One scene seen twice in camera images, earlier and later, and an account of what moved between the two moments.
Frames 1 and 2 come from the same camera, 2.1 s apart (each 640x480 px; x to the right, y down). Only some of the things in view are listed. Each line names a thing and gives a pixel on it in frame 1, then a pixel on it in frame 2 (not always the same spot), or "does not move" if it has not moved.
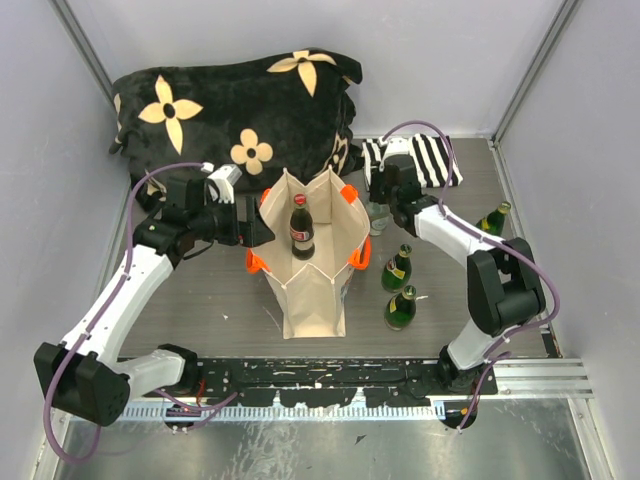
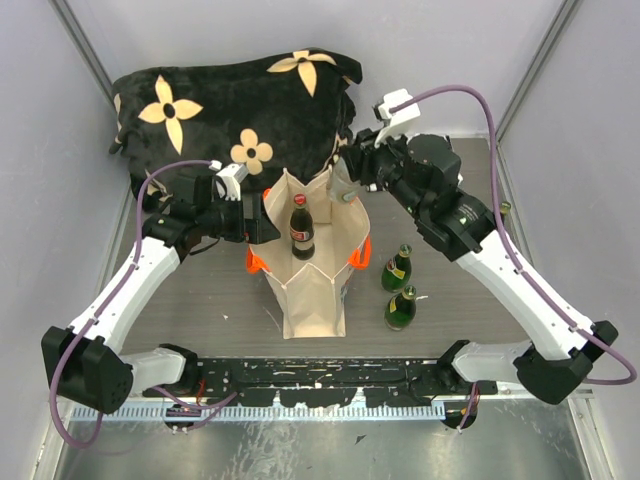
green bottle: [397, 271] does not move
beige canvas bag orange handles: [311, 292] does not move
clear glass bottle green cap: [380, 215] to [341, 186]
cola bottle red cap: [302, 230] does not move
